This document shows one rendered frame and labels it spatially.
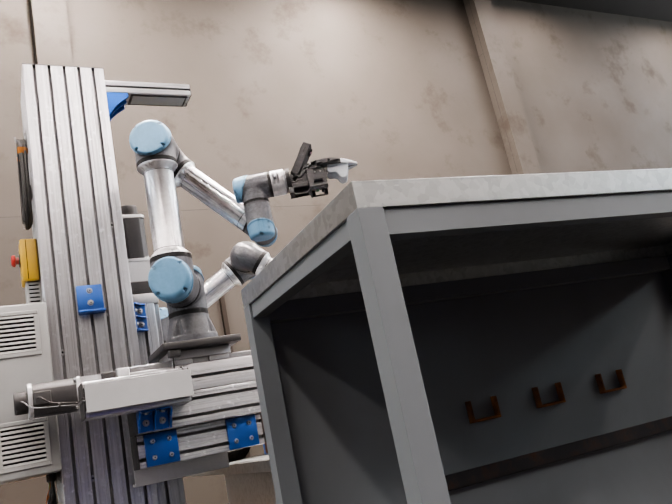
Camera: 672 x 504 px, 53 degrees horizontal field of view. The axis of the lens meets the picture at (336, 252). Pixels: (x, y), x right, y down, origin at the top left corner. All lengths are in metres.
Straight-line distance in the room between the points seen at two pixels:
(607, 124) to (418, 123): 3.27
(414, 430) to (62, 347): 1.42
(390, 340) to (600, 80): 10.12
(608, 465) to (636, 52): 10.33
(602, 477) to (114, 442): 1.31
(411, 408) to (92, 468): 1.35
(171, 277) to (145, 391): 0.31
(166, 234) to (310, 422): 0.74
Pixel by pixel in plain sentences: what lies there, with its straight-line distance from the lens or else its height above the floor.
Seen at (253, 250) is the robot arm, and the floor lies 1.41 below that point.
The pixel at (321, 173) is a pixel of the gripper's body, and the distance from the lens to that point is 1.95.
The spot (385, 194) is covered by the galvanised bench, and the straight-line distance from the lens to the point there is 0.96.
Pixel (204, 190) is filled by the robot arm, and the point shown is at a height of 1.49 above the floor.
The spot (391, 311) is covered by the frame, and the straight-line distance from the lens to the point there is 0.90.
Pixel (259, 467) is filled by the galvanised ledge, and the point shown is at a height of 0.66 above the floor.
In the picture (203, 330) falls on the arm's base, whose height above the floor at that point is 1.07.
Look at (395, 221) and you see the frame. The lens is 0.96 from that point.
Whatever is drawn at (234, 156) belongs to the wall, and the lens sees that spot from 7.07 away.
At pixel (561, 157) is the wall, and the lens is 9.59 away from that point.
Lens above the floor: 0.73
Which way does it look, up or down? 14 degrees up
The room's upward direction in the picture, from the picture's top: 12 degrees counter-clockwise
